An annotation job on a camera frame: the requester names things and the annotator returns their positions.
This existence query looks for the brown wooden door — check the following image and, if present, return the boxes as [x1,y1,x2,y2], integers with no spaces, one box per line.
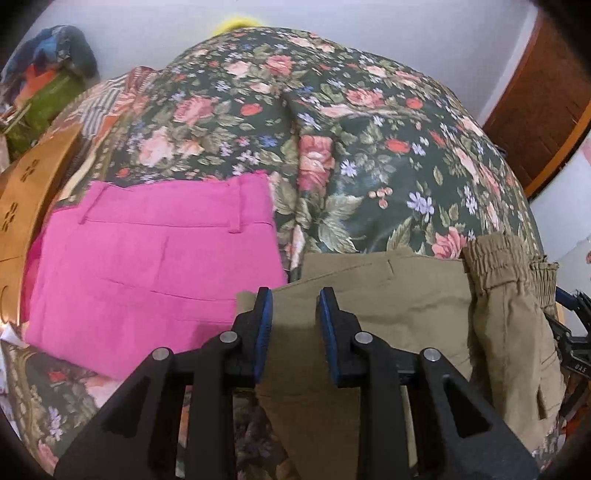
[484,13,590,198]

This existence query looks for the wooden lap desk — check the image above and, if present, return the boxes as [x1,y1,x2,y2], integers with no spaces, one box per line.
[0,125,82,325]

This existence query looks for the dark floral bedspread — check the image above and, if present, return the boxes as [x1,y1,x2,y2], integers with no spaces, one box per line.
[1,27,549,479]

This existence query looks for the striped patchwork cloth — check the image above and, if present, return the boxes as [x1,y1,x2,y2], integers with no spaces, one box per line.
[41,66,159,201]

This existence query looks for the pile of clothes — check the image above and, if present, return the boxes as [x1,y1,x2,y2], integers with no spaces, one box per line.
[1,25,98,103]

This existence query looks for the olive green pants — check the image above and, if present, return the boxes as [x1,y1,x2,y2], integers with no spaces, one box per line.
[256,233,565,479]

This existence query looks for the green storage box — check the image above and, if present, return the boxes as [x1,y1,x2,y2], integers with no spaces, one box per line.
[1,71,85,162]

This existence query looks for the pink folded pants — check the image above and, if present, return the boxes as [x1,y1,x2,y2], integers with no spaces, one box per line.
[25,173,286,379]

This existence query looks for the yellow curved foam tube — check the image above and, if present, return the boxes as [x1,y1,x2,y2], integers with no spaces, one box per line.
[213,16,263,36]

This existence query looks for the white sliding wardrobe door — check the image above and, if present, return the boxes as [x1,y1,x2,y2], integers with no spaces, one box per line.
[531,138,591,293]

